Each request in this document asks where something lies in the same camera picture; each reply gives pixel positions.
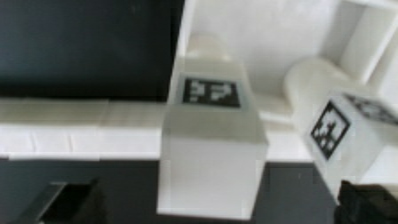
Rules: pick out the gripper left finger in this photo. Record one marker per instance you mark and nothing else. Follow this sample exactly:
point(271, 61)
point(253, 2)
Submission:
point(68, 204)

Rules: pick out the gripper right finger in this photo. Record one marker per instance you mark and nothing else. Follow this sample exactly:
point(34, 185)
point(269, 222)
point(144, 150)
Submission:
point(366, 204)

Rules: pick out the white chair leg block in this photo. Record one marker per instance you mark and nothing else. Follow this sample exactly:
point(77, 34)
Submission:
point(347, 124)

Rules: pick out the white chair seat part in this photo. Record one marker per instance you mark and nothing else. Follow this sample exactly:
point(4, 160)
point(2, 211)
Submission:
point(304, 44)

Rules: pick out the white U-shaped fence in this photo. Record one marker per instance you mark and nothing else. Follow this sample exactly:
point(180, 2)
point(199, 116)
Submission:
point(107, 130)

